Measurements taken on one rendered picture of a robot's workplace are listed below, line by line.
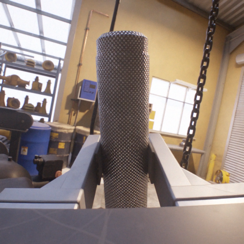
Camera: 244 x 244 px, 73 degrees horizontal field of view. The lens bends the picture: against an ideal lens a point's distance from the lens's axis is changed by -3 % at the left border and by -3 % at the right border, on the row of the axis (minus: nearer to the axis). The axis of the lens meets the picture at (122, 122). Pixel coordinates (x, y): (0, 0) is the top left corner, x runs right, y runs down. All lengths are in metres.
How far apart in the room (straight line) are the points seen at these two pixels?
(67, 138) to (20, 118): 1.12
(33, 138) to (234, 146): 5.89
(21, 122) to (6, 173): 1.26
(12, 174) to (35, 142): 1.48
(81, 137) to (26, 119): 1.25
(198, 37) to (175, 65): 1.44
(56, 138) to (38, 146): 0.49
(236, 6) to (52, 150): 7.01
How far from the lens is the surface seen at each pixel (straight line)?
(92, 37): 5.35
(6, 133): 6.79
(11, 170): 1.81
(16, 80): 8.77
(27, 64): 8.68
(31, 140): 3.20
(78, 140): 3.71
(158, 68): 5.90
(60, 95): 4.78
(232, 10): 7.58
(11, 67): 9.83
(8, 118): 2.94
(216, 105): 7.33
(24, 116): 2.89
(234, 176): 6.69
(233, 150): 6.71
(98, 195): 3.50
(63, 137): 3.60
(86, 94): 4.74
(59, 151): 3.66
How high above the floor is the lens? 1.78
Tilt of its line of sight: 3 degrees down
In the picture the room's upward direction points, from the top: 11 degrees clockwise
